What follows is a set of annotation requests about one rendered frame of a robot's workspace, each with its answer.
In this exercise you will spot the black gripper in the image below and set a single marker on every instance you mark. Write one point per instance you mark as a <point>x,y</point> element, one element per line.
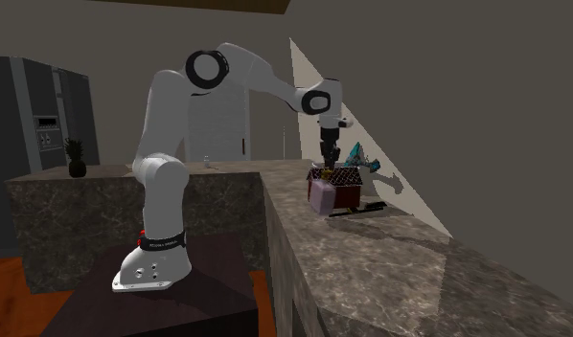
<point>329,140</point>

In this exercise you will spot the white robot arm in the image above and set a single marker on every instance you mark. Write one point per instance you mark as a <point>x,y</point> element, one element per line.
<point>162,140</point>

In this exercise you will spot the dark red patterned box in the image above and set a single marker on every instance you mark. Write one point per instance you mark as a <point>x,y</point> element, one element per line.
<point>345,186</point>

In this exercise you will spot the black flat tool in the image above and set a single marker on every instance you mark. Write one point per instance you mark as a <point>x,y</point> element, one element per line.
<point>361,208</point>

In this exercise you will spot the grey door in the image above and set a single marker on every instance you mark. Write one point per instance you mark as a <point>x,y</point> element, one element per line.
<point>219,126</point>

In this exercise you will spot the small clear bottle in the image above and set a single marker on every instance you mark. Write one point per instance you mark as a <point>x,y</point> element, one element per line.
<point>206,161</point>

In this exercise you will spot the dark robot stand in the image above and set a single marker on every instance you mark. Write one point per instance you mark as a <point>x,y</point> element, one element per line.
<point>207,298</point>

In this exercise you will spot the dark potted plant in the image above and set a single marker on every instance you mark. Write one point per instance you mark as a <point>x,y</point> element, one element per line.
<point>75,161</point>

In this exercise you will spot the dark grey refrigerator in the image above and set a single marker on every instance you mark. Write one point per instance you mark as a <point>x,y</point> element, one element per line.
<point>39,121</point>

